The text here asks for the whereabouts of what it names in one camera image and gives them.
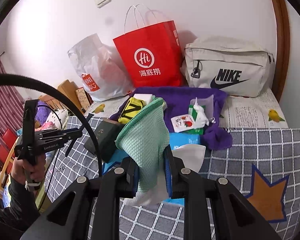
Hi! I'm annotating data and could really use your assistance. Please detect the dark green box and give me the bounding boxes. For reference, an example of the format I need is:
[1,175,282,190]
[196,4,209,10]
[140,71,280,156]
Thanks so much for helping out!
[84,119,127,163]

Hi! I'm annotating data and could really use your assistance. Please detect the person's left forearm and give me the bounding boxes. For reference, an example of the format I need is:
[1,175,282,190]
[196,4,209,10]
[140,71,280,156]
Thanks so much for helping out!
[0,175,40,233]

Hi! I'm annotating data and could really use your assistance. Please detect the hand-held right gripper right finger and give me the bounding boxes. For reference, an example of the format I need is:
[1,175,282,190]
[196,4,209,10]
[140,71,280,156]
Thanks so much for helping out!
[164,146,282,240]

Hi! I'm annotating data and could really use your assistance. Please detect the purple towel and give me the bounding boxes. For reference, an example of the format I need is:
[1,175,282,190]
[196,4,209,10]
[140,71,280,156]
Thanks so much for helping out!
[109,86,233,150]

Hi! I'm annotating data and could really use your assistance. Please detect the grey checked blanket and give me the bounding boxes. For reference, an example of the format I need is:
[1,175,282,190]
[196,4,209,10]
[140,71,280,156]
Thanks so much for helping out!
[44,116,300,240]

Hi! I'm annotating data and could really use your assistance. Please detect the clear drawstring pouch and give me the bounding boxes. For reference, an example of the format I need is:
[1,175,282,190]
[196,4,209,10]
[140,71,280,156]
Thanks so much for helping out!
[189,94,217,127]

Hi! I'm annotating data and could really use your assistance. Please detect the white dotted cloth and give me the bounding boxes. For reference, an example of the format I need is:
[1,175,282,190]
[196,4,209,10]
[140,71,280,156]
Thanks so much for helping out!
[45,109,68,128]

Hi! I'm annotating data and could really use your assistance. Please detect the wooden headboard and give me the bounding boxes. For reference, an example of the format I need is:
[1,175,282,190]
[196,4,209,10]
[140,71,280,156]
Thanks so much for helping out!
[266,0,290,103]

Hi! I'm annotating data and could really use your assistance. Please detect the green foil packet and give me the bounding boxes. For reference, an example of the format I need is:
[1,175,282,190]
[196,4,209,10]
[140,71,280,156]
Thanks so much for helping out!
[187,104,205,133]

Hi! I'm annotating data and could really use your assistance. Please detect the red paper bag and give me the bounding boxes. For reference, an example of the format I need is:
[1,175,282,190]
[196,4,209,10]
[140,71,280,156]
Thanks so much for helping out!
[112,4,184,88]

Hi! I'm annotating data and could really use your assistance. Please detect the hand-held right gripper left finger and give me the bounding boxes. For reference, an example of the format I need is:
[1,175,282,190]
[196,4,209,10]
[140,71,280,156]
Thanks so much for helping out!
[20,155,140,240]

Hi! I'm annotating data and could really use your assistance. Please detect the wooden furniture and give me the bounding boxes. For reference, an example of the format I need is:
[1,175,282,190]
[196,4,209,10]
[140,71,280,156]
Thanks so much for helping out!
[39,79,93,114]

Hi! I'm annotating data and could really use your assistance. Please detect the yellow and black cloth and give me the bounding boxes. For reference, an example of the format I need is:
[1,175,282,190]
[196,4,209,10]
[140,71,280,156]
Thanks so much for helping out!
[119,97,147,124]

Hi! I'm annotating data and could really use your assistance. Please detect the white plastic shopping bag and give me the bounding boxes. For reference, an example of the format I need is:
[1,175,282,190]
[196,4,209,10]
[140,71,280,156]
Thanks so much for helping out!
[67,33,135,102]

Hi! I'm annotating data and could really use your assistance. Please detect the white bird print sheet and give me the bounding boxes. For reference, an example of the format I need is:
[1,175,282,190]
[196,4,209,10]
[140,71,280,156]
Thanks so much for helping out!
[90,87,289,129]

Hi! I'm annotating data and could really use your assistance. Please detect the white foam block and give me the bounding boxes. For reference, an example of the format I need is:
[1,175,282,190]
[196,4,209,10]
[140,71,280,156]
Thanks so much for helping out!
[132,94,155,105]

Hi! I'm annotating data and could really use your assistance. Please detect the white tomato print packet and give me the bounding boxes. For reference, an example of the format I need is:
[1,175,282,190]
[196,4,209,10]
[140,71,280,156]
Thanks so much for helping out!
[170,114,197,133]

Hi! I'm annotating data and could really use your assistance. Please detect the mint green cloth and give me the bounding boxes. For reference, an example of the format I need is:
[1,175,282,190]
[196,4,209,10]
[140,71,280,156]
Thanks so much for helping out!
[115,97,170,207]

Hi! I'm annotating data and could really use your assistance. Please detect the blue tissue pack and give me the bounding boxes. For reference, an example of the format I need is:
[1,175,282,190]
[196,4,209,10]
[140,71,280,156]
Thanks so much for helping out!
[101,132,207,205]

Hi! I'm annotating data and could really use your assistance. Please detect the thick black cable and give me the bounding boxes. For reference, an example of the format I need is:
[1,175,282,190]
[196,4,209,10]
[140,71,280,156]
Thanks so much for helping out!
[0,74,104,178]

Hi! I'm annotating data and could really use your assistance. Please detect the red striped curtain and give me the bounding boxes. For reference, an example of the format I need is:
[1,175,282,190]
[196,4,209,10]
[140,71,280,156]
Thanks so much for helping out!
[0,57,25,185]

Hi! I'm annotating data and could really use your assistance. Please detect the red chair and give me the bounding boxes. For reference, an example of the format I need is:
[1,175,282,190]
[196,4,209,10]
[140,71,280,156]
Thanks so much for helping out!
[2,128,18,146]

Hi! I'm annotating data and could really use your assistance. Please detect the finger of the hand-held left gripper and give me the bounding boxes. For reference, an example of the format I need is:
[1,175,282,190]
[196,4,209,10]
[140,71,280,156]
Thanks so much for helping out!
[40,132,83,143]
[35,128,81,137]

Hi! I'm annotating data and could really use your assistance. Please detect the person's left hand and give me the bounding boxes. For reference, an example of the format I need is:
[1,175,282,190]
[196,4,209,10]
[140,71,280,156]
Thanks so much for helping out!
[11,152,47,183]

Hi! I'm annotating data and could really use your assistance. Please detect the purple plush toy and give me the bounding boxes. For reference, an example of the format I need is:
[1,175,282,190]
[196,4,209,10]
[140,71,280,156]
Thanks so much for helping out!
[36,105,53,122]

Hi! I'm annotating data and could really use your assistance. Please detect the beige waist bag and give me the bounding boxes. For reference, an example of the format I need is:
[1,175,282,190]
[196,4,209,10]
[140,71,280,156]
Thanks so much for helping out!
[181,36,275,98]

